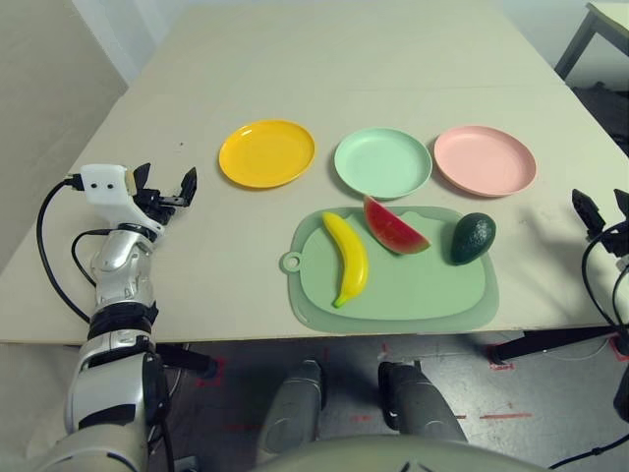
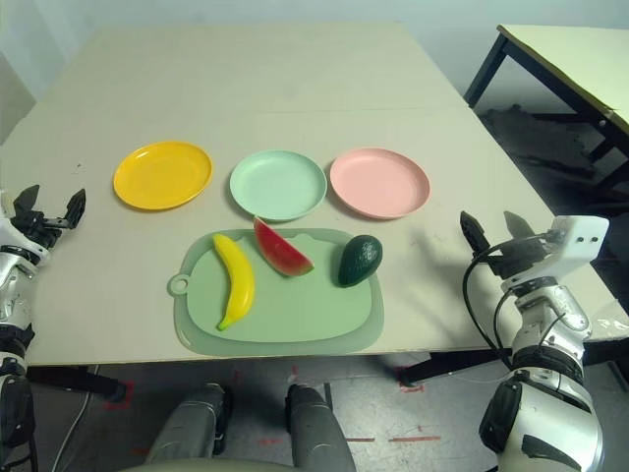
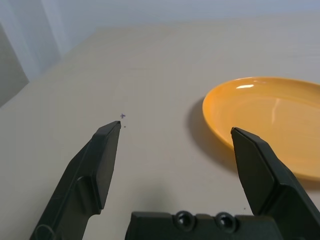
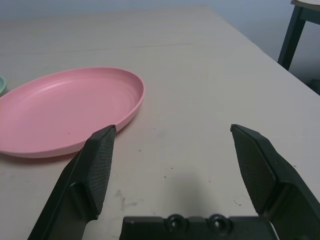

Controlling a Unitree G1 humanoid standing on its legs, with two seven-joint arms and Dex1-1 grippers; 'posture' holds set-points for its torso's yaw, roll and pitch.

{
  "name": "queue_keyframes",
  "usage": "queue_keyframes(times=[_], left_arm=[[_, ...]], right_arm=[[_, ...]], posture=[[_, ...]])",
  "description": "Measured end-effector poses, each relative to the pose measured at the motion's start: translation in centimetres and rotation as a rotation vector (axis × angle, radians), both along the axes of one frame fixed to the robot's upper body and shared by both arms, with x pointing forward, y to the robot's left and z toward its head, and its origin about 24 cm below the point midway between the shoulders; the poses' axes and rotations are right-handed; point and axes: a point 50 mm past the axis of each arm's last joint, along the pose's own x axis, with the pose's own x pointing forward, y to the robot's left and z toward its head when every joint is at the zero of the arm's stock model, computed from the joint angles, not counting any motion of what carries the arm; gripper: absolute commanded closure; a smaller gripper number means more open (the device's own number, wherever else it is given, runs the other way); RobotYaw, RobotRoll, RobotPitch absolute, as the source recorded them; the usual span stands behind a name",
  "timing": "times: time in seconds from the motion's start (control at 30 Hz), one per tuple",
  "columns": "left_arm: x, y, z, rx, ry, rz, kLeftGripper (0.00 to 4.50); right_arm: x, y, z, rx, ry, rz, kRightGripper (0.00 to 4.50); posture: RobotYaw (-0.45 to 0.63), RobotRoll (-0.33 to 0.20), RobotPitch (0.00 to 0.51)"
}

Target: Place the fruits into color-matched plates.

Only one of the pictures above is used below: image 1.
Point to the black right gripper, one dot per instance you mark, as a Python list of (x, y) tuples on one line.
[(616, 243)]

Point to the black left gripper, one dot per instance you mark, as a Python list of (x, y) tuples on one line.
[(159, 202)]

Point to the dark green toy avocado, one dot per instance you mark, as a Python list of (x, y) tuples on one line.
[(473, 241)]

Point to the yellow toy banana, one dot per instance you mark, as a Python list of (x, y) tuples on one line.
[(351, 255)]

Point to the red toy watermelon slice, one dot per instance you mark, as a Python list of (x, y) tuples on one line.
[(390, 228)]

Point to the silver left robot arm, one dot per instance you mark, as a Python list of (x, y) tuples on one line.
[(118, 265)]

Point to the dark grey floor mat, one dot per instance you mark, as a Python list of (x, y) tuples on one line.
[(604, 108)]

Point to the yellow plastic plate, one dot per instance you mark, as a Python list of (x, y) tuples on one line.
[(268, 155)]

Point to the pink plastic plate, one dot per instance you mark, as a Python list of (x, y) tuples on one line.
[(484, 159)]

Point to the black table support beam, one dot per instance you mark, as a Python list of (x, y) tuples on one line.
[(191, 361), (540, 344)]

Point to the green cutting board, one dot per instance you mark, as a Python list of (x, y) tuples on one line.
[(417, 290)]

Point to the green plastic plate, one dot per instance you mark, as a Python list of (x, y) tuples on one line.
[(383, 162)]

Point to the grey left robot leg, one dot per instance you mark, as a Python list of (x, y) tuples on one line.
[(295, 408)]

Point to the grey robot leg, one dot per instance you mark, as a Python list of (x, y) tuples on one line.
[(295, 408), (422, 403)]

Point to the grey right robot leg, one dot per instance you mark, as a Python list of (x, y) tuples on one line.
[(422, 403)]

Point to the grey robot torso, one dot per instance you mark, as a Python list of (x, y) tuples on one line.
[(344, 457)]

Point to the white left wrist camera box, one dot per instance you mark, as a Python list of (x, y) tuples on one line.
[(105, 184)]

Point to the side table with black frame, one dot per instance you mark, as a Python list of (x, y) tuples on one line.
[(616, 17)]

